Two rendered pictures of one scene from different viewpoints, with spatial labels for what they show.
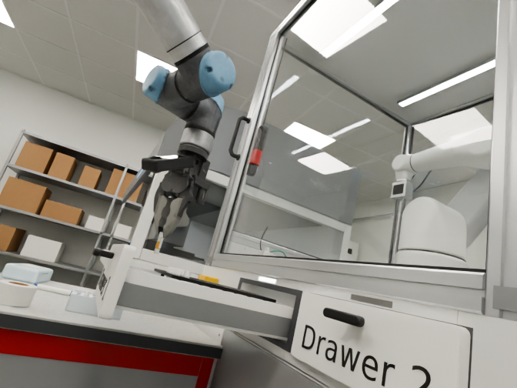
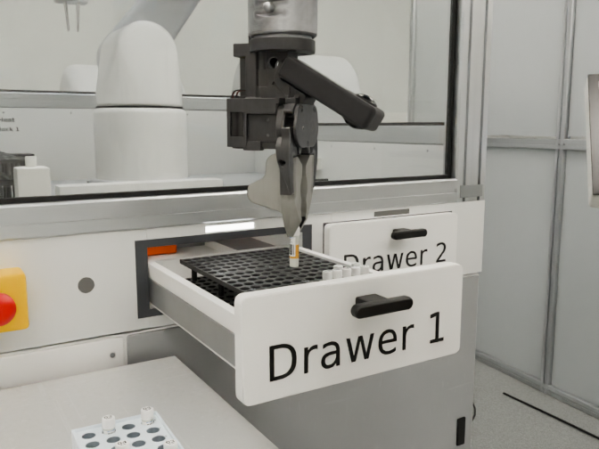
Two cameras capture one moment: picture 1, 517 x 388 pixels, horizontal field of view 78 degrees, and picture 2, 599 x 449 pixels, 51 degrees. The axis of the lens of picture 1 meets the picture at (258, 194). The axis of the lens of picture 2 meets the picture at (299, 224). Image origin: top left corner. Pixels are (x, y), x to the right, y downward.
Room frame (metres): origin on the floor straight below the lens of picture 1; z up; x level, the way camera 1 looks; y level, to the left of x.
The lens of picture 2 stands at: (0.78, 0.87, 1.09)
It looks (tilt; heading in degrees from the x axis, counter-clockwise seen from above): 9 degrees down; 263
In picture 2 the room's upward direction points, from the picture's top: straight up
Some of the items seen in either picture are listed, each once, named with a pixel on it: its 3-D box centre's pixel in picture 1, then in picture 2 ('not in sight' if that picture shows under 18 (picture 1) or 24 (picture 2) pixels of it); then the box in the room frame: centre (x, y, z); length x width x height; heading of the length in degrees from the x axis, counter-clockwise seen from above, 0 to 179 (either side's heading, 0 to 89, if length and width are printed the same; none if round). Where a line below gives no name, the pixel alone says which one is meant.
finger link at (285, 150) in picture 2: (165, 195); (289, 154); (0.71, 0.20, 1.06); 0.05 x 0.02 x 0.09; 63
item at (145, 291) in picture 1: (211, 301); (267, 291); (0.73, 0.04, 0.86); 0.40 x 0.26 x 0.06; 115
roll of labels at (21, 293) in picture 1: (15, 292); not in sight; (0.75, 0.45, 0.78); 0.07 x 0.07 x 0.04
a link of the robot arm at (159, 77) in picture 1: (175, 91); not in sight; (0.63, 0.23, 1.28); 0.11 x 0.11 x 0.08; 44
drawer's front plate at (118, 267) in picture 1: (111, 273); (359, 326); (0.64, 0.23, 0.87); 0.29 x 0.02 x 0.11; 25
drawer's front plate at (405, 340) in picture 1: (358, 345); (394, 248); (0.49, -0.19, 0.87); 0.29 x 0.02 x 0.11; 25
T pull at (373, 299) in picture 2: (103, 253); (375, 304); (0.63, 0.25, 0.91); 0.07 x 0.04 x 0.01; 25
